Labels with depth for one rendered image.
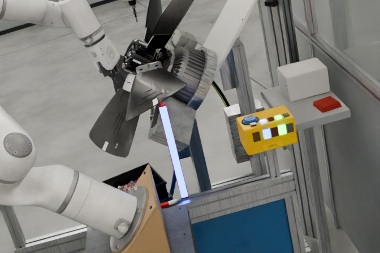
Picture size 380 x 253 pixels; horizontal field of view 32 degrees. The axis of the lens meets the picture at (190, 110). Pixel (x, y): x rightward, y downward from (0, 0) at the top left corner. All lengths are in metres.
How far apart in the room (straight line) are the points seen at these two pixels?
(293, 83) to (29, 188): 1.20
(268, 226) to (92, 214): 0.73
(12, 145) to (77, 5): 0.62
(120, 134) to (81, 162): 2.09
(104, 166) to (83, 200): 2.60
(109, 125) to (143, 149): 1.98
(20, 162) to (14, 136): 0.07
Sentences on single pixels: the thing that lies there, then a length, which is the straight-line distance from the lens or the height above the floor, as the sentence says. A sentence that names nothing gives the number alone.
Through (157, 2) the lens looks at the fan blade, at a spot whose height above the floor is 1.31.
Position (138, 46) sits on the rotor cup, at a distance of 2.35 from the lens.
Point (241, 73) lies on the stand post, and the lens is 2.49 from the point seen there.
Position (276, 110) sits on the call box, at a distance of 2.09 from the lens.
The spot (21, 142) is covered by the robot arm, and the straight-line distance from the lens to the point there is 1.66.
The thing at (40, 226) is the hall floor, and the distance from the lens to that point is 3.94.
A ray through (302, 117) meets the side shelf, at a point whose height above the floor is 0.86.
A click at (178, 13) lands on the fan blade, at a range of 2.33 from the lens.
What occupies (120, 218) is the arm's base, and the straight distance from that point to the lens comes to 1.76.
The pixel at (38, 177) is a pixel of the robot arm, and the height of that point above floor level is 1.21.
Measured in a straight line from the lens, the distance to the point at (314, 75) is 2.60.
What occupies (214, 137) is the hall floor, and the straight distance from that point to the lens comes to 4.33.
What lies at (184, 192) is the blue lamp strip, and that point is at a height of 0.88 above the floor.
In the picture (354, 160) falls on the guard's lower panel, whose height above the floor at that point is 0.57.
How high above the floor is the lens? 2.00
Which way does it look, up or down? 25 degrees down
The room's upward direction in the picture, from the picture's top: 13 degrees counter-clockwise
